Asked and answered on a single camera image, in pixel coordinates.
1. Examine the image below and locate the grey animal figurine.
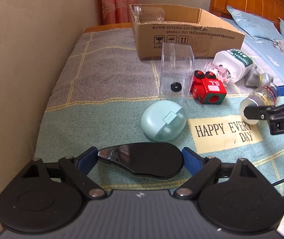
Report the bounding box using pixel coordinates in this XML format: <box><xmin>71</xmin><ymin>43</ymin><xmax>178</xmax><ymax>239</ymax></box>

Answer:
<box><xmin>243</xmin><ymin>65</ymin><xmax>274</xmax><ymax>88</ymax></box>

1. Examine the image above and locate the wooden bed frame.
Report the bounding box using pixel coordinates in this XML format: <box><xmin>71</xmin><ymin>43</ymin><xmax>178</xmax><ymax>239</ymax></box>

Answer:
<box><xmin>83</xmin><ymin>22</ymin><xmax>134</xmax><ymax>34</ymax></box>

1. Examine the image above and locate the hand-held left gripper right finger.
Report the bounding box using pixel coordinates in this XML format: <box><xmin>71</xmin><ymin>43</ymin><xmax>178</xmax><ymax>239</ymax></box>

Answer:
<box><xmin>173</xmin><ymin>147</ymin><xmax>261</xmax><ymax>201</ymax></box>

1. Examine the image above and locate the blue flower print pillow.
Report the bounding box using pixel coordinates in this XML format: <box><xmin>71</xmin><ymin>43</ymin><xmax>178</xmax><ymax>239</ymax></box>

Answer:
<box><xmin>227</xmin><ymin>5</ymin><xmax>282</xmax><ymax>40</ymax></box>

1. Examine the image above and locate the cardboard box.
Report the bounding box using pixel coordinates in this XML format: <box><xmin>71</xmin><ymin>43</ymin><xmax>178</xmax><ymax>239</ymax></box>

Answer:
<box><xmin>128</xmin><ymin>4</ymin><xmax>246</xmax><ymax>60</ymax></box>

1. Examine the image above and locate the checked grey and teal blanket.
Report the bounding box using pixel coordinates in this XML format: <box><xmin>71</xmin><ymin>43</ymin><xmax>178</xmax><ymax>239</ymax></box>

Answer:
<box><xmin>33</xmin><ymin>27</ymin><xmax>284</xmax><ymax>197</ymax></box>

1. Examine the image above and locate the white bottle with green label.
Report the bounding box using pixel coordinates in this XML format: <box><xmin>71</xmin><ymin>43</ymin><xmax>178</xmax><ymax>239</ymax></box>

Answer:
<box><xmin>213</xmin><ymin>48</ymin><xmax>254</xmax><ymax>83</ymax></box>

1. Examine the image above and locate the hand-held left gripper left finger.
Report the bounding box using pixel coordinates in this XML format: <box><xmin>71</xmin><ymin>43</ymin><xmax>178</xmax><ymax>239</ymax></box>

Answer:
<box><xmin>20</xmin><ymin>147</ymin><xmax>107</xmax><ymax>200</ymax></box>

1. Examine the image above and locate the blue leaf print bedsheet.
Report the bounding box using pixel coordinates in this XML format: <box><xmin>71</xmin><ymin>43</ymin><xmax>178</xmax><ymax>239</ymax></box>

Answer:
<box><xmin>218</xmin><ymin>16</ymin><xmax>284</xmax><ymax>85</ymax></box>

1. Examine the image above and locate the clear plastic box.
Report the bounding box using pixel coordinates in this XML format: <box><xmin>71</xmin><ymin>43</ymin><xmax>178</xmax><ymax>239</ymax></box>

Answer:
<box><xmin>159</xmin><ymin>43</ymin><xmax>195</xmax><ymax>98</ymax></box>

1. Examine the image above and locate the clear jar with grey lid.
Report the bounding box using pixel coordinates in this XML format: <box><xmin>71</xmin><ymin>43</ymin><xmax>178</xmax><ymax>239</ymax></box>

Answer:
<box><xmin>132</xmin><ymin>5</ymin><xmax>165</xmax><ymax>22</ymax></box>

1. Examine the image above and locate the red cube toy car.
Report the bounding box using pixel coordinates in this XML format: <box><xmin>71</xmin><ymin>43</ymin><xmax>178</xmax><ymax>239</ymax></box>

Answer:
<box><xmin>190</xmin><ymin>70</ymin><xmax>227</xmax><ymax>104</ymax></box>

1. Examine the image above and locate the mint green earbuds case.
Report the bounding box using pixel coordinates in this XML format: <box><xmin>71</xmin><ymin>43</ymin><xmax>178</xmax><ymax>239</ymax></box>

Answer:
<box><xmin>141</xmin><ymin>100</ymin><xmax>187</xmax><ymax>141</ymax></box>

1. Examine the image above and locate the black glossy oval case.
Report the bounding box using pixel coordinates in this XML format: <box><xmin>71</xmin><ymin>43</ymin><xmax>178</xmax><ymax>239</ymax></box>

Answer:
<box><xmin>97</xmin><ymin>142</ymin><xmax>184</xmax><ymax>180</ymax></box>

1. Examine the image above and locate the jar of gold beads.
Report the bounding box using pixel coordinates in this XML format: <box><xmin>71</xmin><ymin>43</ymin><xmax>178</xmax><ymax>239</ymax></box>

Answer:
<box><xmin>239</xmin><ymin>84</ymin><xmax>281</xmax><ymax>125</ymax></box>

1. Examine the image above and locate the pink patterned curtain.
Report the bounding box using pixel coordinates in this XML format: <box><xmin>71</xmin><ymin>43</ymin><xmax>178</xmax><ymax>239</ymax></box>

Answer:
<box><xmin>99</xmin><ymin>0</ymin><xmax>139</xmax><ymax>26</ymax></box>

